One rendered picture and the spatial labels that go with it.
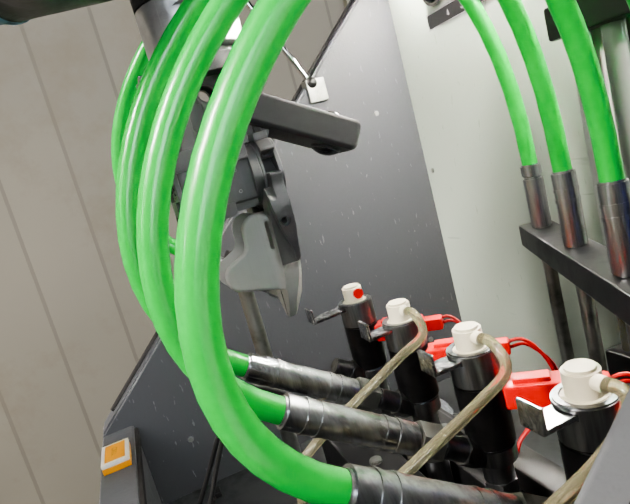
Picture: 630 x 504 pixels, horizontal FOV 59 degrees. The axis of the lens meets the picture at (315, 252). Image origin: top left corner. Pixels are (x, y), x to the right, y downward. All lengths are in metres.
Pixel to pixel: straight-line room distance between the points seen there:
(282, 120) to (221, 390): 0.29
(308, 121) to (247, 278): 0.13
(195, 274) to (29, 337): 1.95
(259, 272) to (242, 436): 0.26
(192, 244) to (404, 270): 0.68
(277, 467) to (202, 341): 0.05
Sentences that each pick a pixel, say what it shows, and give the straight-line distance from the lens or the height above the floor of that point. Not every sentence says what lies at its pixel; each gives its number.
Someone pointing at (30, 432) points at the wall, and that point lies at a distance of 2.20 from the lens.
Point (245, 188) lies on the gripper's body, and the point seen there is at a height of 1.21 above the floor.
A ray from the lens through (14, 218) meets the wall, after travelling 2.08.
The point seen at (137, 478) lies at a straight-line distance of 0.64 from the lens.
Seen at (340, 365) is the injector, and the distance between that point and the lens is 0.46.
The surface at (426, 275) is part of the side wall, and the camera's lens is 0.85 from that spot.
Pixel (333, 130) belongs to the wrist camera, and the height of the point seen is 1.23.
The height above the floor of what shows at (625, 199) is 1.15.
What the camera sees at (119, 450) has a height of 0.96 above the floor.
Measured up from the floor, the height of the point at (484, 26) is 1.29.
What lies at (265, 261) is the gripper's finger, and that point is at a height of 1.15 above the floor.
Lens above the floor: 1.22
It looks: 10 degrees down
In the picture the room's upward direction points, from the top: 15 degrees counter-clockwise
